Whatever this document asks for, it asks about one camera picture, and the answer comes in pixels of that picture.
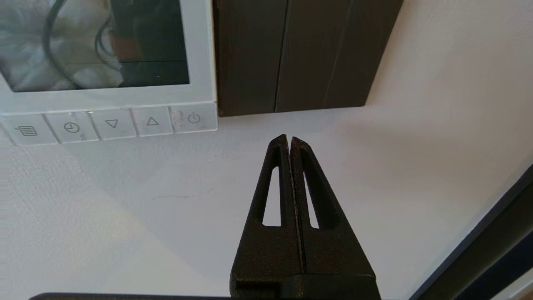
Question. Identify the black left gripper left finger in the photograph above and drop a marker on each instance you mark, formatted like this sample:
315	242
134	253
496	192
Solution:
266	258

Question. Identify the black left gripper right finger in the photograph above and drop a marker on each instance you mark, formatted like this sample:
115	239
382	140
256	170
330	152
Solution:
333	258

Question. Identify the white wall thermostat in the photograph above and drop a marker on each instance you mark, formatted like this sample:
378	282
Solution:
104	100

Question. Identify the dark grey wall switch panel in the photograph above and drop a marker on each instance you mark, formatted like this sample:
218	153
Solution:
291	54

